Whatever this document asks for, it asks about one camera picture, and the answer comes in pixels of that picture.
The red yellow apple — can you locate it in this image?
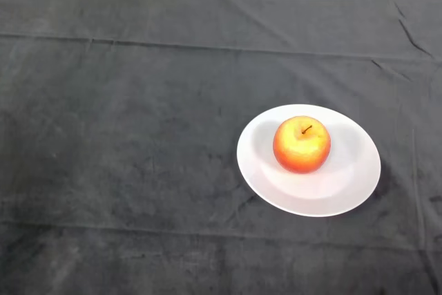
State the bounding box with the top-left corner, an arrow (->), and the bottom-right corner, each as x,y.
272,115 -> 332,175

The white round plate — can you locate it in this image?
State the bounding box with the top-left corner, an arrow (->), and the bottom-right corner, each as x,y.
236,103 -> 382,218

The black table cloth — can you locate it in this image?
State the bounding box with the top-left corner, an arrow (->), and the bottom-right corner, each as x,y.
0,0 -> 442,295

